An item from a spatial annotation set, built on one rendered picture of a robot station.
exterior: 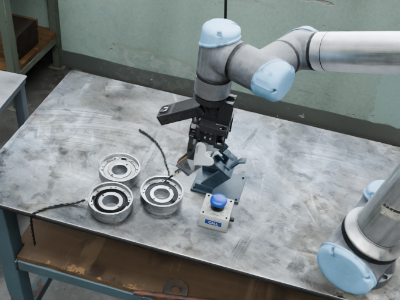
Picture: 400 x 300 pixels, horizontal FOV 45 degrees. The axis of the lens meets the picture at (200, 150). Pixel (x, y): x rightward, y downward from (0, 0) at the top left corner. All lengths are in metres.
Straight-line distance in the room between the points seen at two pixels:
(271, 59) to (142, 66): 2.12
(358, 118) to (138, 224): 1.97
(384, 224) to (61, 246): 0.91
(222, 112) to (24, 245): 0.73
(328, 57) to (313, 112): 1.97
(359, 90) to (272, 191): 1.60
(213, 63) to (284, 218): 0.48
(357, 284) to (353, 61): 0.40
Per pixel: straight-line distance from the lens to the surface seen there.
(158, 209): 1.17
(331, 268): 0.98
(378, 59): 0.91
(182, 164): 1.15
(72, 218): 1.20
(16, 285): 1.57
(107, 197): 1.20
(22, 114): 1.95
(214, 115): 1.04
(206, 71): 0.95
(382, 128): 2.97
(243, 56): 0.90
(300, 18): 2.64
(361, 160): 1.50
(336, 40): 0.95
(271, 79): 0.88
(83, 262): 1.42
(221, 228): 1.17
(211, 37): 0.92
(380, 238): 0.91
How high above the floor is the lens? 1.70
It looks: 41 degrees down
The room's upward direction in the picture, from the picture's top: 8 degrees clockwise
